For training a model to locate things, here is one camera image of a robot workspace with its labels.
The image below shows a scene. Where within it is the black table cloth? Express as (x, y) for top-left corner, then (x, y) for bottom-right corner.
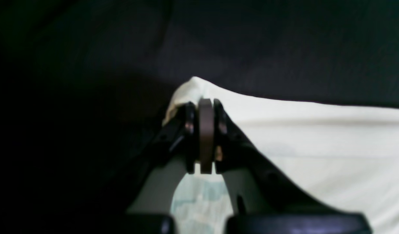
(0, 0), (399, 234)

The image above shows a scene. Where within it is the white left gripper fixed right finger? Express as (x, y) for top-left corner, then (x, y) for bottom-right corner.
(214, 99), (339, 215)

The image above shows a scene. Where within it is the black left gripper moving left finger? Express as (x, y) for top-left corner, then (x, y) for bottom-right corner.
(126, 99), (215, 214)

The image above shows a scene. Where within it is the light green T-shirt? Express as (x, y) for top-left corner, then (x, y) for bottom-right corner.
(163, 77), (399, 234)

